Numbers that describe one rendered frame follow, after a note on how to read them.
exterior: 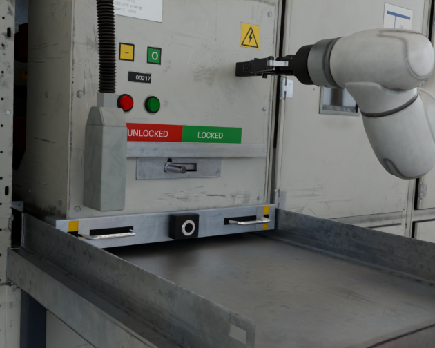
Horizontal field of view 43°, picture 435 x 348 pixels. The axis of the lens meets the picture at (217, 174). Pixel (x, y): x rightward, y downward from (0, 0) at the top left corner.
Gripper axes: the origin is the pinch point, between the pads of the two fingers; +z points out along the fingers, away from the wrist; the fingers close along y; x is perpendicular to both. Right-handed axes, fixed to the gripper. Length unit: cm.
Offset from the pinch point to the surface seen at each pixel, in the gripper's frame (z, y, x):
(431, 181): 15, 102, -29
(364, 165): 15, 63, -23
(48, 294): -5, -45, -41
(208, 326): -44, -42, -34
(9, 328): 17, -44, -54
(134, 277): -27, -42, -33
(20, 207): 25, -40, -32
